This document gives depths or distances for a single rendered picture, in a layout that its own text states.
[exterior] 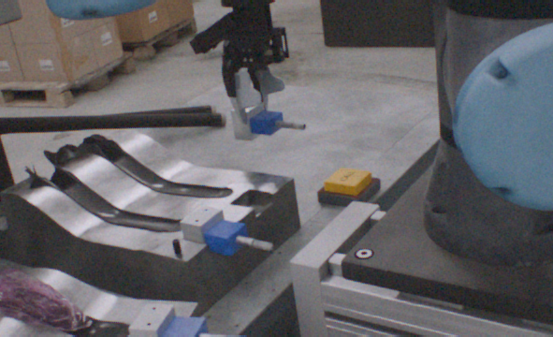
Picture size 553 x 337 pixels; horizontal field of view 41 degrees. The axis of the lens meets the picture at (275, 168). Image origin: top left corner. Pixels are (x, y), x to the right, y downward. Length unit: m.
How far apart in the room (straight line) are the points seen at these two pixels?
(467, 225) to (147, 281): 0.56
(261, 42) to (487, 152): 0.78
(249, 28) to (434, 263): 0.68
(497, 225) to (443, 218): 0.05
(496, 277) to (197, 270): 0.49
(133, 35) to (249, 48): 4.58
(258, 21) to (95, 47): 4.02
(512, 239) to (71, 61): 4.52
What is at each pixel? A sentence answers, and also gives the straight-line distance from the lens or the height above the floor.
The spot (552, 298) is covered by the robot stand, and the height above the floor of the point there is 1.04.
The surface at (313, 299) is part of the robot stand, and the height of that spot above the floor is 0.96.
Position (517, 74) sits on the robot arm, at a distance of 0.40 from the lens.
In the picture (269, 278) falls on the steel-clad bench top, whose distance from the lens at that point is 1.06.
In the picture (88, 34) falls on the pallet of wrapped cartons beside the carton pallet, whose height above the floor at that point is 0.39.
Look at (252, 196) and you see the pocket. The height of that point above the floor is 0.88.
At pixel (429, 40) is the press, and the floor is 0.05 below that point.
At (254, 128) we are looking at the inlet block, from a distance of 1.25.
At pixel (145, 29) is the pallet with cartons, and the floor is 0.23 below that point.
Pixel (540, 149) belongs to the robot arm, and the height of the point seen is 1.19.
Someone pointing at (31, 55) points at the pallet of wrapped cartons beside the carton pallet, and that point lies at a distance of 5.11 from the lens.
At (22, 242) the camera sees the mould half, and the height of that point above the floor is 0.85.
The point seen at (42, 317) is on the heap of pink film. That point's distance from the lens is 0.94.
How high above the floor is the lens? 1.36
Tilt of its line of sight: 24 degrees down
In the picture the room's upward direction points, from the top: 9 degrees counter-clockwise
